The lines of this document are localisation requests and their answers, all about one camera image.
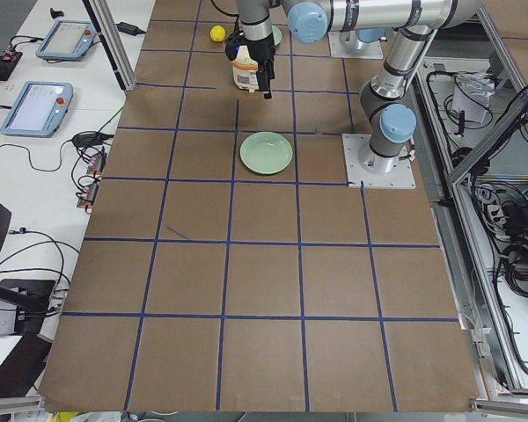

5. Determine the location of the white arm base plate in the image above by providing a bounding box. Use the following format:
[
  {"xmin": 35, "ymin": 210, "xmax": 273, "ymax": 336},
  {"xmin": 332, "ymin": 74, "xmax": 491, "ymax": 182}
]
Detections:
[{"xmin": 342, "ymin": 134, "xmax": 416, "ymax": 190}]

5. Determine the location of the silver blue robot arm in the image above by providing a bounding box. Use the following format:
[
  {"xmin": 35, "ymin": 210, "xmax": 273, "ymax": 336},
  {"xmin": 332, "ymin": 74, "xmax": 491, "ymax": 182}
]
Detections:
[{"xmin": 225, "ymin": 0, "xmax": 482, "ymax": 175}]

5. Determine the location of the brown paper table mat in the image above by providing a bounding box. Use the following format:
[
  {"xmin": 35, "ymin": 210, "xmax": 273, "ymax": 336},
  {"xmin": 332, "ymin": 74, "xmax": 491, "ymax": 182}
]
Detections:
[{"xmin": 40, "ymin": 1, "xmax": 479, "ymax": 413}]

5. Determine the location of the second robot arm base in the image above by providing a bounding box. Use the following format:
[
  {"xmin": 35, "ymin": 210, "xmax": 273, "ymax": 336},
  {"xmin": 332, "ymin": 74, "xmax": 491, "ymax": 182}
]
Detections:
[{"xmin": 328, "ymin": 28, "xmax": 385, "ymax": 60}]

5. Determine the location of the black power adapter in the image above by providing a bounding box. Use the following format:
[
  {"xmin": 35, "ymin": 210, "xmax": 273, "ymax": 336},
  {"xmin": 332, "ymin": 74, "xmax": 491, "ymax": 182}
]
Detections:
[{"xmin": 116, "ymin": 22, "xmax": 146, "ymax": 36}]

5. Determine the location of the crumpled white paper bag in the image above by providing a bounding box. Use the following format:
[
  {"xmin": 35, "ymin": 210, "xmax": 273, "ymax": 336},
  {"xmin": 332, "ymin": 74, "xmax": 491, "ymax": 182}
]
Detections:
[{"xmin": 451, "ymin": 71, "xmax": 495, "ymax": 124}]

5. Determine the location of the black cable bundle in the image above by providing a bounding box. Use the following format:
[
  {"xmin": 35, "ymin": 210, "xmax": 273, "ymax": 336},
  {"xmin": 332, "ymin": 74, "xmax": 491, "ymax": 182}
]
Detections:
[{"xmin": 488, "ymin": 184, "xmax": 528, "ymax": 309}]

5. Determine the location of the lower teach pendant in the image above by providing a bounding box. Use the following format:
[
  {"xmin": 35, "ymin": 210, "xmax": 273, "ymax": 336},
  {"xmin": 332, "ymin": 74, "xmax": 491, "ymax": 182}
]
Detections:
[{"xmin": 0, "ymin": 81, "xmax": 74, "ymax": 138}]

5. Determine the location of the upper teach pendant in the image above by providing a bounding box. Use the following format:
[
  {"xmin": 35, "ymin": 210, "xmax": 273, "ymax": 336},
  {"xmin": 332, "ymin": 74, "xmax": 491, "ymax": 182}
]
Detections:
[{"xmin": 35, "ymin": 20, "xmax": 97, "ymax": 62}]

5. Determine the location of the yellow lemon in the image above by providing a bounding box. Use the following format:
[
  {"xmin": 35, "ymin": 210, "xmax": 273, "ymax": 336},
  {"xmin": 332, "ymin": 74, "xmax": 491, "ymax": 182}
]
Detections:
[{"xmin": 209, "ymin": 25, "xmax": 226, "ymax": 43}]

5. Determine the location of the black camera stand base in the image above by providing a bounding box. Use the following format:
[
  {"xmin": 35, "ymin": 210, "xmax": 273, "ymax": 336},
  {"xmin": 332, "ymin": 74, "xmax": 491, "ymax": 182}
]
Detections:
[{"xmin": 0, "ymin": 279, "xmax": 55, "ymax": 338}]

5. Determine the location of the aluminium frame post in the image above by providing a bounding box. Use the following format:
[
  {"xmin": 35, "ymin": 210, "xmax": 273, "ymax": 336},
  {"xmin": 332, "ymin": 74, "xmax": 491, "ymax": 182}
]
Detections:
[{"xmin": 83, "ymin": 0, "xmax": 137, "ymax": 92}]

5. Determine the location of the teach pendant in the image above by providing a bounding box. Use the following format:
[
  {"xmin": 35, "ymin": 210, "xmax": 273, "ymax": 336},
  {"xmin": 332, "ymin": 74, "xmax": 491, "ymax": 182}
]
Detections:
[
  {"xmin": 0, "ymin": 81, "xmax": 74, "ymax": 138},
  {"xmin": 35, "ymin": 20, "xmax": 97, "ymax": 62}
]

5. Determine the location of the white rice cooker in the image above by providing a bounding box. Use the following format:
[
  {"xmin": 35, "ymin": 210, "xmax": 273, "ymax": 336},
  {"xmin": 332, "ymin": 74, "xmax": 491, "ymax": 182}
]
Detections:
[{"xmin": 231, "ymin": 45, "xmax": 259, "ymax": 93}]

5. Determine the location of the black power strip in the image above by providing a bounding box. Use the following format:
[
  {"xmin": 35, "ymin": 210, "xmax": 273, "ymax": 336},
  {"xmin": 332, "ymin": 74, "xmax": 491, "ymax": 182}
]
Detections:
[{"xmin": 76, "ymin": 148, "xmax": 107, "ymax": 214}]

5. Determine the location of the green plate behind gripper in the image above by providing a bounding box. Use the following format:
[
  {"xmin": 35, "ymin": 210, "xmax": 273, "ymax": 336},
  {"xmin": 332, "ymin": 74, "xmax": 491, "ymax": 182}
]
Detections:
[{"xmin": 272, "ymin": 25, "xmax": 282, "ymax": 47}]

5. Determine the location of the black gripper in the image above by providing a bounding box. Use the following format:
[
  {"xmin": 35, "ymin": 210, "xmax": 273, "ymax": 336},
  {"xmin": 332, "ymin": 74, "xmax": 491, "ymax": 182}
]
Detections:
[{"xmin": 225, "ymin": 33, "xmax": 275, "ymax": 99}]

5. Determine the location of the green plate near centre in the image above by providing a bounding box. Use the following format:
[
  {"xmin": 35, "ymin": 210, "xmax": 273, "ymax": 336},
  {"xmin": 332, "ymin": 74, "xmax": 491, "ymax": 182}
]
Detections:
[{"xmin": 239, "ymin": 132, "xmax": 293, "ymax": 175}]

